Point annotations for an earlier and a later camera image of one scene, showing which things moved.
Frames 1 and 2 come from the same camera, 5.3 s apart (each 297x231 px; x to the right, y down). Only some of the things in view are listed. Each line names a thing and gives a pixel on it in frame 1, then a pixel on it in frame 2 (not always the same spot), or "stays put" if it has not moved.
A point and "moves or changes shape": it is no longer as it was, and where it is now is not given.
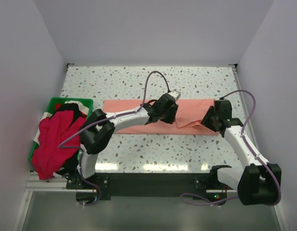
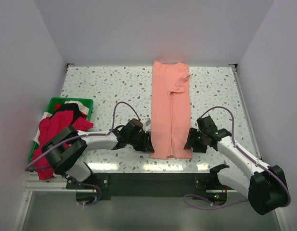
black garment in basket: (71, 166) stays put
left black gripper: (171, 118) → (146, 146)
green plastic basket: (53, 102) stays put
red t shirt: (47, 157) stays put
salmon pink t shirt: (189, 122) moves or changes shape
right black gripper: (205, 121) → (190, 142)
